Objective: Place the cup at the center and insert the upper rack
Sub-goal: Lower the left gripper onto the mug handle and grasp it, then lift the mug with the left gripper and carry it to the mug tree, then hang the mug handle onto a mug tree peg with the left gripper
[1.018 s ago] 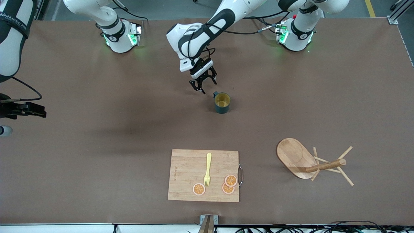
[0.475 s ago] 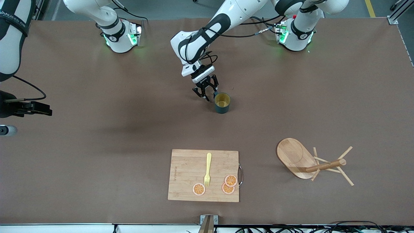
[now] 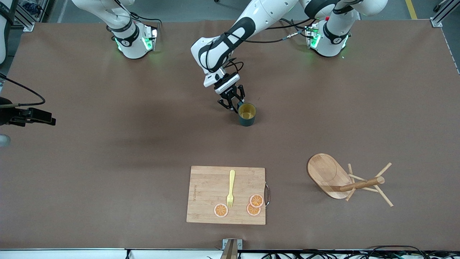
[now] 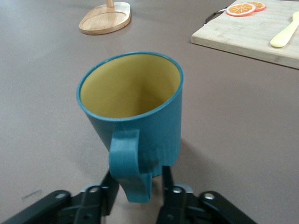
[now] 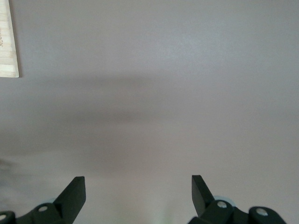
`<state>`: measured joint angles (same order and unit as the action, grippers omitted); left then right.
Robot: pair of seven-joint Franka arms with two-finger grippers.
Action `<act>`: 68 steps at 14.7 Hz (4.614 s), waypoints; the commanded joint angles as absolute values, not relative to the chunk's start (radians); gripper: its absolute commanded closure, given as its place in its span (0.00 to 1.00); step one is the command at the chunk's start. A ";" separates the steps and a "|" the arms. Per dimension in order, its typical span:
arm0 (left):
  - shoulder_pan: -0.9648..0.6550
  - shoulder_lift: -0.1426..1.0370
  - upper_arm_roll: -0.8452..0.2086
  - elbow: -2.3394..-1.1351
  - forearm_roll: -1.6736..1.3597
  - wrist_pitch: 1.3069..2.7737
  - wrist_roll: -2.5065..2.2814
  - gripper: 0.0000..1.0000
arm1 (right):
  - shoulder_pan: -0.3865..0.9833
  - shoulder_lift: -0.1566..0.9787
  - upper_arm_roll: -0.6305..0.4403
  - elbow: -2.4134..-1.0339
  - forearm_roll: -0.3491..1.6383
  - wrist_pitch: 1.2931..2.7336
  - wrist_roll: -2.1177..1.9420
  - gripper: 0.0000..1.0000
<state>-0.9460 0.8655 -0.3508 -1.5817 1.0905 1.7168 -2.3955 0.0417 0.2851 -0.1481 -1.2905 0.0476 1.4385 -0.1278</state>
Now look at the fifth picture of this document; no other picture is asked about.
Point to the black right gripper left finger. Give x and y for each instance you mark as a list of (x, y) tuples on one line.
[(70, 200)]

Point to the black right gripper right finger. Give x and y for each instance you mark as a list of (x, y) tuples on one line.
[(201, 198)]

